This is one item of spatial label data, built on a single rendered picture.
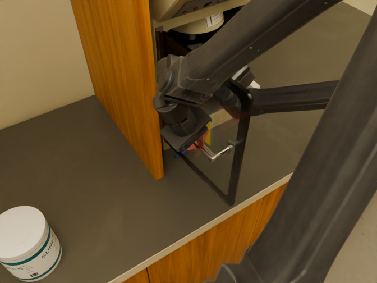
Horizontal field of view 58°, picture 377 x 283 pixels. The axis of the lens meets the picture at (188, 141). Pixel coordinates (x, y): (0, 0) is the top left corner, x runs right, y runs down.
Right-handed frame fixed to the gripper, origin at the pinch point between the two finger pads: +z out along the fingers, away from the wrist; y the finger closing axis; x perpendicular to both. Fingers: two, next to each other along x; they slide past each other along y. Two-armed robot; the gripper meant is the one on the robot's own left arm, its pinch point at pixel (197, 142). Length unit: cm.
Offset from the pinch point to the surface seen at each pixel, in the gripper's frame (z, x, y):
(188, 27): -5.2, -25.5, -19.7
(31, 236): -6.5, -7.5, 42.2
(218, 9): -7.1, -21.1, -27.6
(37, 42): -5, -66, 14
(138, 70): -14.5, -15.9, -1.0
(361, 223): 153, 23, -48
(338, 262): 140, 30, -20
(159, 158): 13.9, -13.4, 9.7
